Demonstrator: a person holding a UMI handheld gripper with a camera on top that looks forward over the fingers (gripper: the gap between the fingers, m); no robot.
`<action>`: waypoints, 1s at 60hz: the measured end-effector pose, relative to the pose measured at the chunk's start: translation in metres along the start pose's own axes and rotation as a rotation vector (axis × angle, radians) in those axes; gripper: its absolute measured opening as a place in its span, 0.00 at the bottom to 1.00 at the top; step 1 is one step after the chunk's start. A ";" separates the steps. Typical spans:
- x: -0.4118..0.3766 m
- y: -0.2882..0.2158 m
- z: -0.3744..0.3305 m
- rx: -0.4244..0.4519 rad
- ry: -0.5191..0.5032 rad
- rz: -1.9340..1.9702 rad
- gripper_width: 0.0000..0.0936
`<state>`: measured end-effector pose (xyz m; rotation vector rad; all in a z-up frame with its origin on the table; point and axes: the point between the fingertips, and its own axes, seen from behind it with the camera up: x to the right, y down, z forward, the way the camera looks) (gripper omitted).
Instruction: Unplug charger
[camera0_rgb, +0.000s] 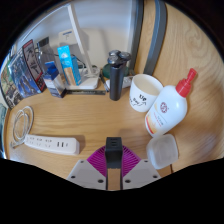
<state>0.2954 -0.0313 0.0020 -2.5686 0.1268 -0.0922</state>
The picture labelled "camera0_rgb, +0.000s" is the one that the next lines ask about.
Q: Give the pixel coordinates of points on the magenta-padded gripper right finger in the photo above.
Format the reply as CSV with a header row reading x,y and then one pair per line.
x,y
141,173

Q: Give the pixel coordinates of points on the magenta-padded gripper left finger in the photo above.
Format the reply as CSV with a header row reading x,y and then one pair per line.
x,y
87,173

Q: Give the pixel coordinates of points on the white power strip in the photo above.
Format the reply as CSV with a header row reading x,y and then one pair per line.
x,y
50,144

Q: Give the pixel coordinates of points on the white bottle with red cap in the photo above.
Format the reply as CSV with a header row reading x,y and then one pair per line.
x,y
166,111

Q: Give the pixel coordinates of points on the white printed mug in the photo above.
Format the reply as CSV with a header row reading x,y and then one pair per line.
x,y
143,95

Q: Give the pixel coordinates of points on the black ruler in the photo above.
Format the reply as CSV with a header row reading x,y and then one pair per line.
x,y
85,91

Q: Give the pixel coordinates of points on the black electric shaver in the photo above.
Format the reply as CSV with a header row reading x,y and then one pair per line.
x,y
116,80

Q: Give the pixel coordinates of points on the small dark blue box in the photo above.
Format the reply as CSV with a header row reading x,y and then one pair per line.
x,y
55,81

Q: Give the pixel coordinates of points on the dark green round container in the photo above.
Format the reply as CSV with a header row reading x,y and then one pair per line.
x,y
106,70

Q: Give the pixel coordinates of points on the light blue carton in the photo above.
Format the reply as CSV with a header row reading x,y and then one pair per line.
x,y
68,65

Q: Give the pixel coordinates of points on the blue robot model box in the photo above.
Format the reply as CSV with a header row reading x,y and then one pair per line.
x,y
26,73

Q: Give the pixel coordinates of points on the green toy set box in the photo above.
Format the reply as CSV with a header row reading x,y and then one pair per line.
x,y
6,86

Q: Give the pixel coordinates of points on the clear bottle with black cap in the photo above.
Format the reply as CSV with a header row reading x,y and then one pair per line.
x,y
45,53

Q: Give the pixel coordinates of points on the white desk lamp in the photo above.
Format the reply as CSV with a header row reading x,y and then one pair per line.
x,y
78,36

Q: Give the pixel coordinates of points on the white labelled box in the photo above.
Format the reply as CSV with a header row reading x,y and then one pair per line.
x,y
68,37

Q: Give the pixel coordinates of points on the grey metal desk frame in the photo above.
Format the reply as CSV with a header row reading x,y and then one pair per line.
x,y
156,36

